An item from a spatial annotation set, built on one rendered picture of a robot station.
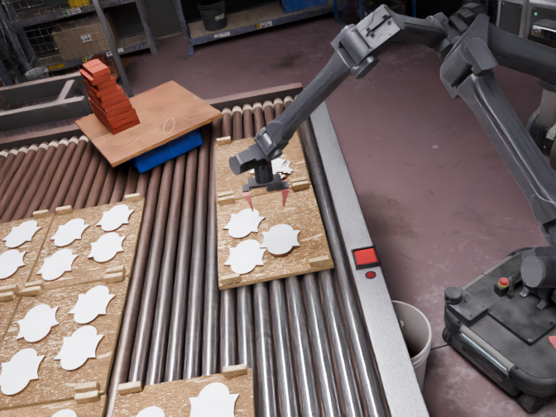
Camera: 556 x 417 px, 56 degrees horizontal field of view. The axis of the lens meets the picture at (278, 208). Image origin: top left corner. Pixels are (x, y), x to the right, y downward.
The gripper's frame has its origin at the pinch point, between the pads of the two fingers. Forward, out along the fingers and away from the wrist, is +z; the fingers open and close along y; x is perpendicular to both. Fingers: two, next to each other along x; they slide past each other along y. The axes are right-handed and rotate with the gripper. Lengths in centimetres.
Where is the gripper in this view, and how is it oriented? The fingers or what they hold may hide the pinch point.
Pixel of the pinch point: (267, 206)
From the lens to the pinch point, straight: 161.7
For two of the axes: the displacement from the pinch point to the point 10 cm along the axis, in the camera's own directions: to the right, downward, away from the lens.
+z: 1.1, 8.8, 4.7
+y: 9.9, -1.5, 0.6
